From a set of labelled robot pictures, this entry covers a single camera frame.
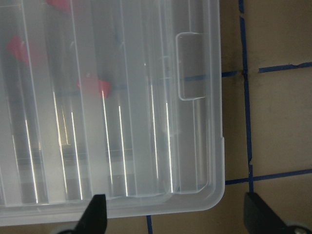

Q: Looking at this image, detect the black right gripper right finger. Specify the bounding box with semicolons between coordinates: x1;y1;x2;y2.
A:
244;193;289;234

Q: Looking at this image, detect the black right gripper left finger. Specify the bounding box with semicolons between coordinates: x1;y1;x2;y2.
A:
73;194;108;234

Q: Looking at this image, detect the clear plastic box lid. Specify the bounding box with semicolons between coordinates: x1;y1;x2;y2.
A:
0;0;225;226

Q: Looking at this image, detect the red block upper left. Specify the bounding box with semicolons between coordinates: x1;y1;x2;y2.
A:
77;78;112;98

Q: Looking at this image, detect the red block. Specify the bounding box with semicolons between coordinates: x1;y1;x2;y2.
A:
6;36;38;65
77;78;112;98
46;0;71;15

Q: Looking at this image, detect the red block middle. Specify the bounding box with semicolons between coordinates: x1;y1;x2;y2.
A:
6;36;38;65

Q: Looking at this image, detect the red block right upper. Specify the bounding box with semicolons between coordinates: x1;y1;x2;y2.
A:
46;0;71;15

